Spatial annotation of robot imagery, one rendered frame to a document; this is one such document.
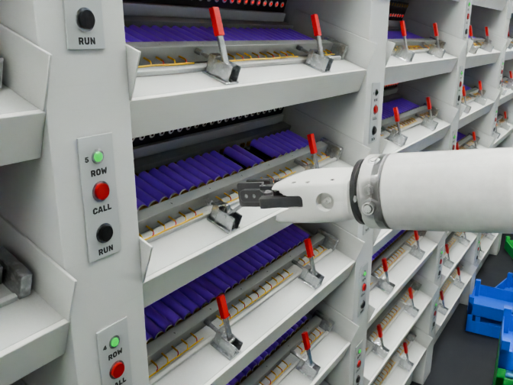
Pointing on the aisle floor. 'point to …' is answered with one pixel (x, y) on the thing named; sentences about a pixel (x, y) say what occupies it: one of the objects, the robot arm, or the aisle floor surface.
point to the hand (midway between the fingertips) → (256, 192)
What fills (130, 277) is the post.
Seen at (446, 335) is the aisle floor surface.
